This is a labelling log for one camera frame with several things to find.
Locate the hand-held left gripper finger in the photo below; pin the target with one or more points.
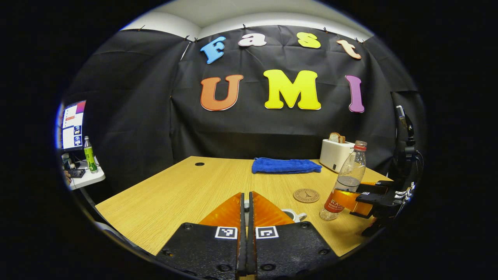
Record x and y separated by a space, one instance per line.
242 241
251 241

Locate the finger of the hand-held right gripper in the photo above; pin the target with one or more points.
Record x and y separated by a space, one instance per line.
375 187
377 202

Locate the clear plastic water bottle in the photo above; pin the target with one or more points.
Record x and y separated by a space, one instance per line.
352 171

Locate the white teacup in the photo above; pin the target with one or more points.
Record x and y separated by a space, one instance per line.
293 214

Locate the round brown coaster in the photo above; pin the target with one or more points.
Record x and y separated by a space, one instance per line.
306 195

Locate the green drink bottle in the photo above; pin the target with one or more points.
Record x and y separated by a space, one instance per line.
90 155

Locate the white toaster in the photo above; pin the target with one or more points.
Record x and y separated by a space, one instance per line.
334 155

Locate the toasted bread slice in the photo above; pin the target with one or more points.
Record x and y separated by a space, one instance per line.
342 139
334 137

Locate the blue towel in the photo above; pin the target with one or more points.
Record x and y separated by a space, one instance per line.
286 165

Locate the white side table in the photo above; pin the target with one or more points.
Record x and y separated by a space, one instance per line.
91 179

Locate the black keyboard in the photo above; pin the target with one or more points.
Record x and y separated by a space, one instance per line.
76 173

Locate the computer monitor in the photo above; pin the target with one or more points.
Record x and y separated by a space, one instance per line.
73 126

